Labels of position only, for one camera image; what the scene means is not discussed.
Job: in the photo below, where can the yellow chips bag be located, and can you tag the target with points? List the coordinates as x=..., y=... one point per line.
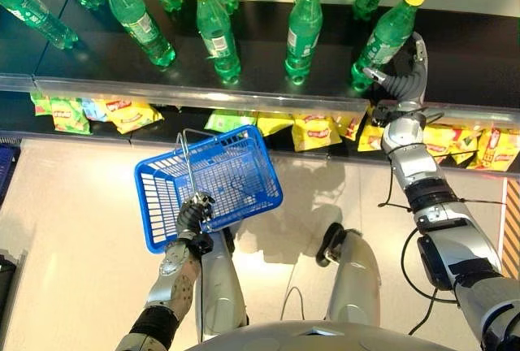
x=350, y=125
x=438, y=141
x=274, y=123
x=369, y=137
x=315, y=133
x=132, y=115
x=465, y=146
x=497, y=150

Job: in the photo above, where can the blue plastic shopping basket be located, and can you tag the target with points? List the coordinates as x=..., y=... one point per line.
x=239, y=180

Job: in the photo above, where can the orange striped floor mat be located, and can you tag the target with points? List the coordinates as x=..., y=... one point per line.
x=512, y=229

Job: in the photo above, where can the silver robot torso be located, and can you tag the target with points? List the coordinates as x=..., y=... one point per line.
x=325, y=339

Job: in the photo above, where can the robot right leg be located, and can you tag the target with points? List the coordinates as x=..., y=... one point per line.
x=353, y=278

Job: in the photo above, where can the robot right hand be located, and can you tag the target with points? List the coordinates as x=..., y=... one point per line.
x=408, y=85

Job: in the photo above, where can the black snack shelf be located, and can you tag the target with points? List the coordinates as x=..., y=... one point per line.
x=178, y=123

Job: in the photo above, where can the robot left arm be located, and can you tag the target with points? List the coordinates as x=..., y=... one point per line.
x=174, y=282

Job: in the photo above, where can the dark grey bin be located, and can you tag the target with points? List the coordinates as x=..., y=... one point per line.
x=8, y=282

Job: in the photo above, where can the green bottle with yellow cap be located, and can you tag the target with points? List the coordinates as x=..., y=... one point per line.
x=215, y=34
x=304, y=34
x=136, y=22
x=386, y=38

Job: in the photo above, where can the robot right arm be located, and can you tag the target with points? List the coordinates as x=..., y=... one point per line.
x=447, y=221

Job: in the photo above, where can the black shelf with clear rail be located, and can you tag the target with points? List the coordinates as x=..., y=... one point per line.
x=260, y=54

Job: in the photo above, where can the dark blue crate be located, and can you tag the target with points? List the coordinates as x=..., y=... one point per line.
x=6, y=168

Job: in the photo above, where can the light green chips bag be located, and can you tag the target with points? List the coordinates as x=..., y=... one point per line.
x=227, y=120

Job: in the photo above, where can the small green snack bag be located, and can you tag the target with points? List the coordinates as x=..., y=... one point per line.
x=40, y=105

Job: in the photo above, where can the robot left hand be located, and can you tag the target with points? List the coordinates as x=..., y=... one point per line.
x=191, y=217

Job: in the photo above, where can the blue snack bag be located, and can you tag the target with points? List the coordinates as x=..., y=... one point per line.
x=94, y=110

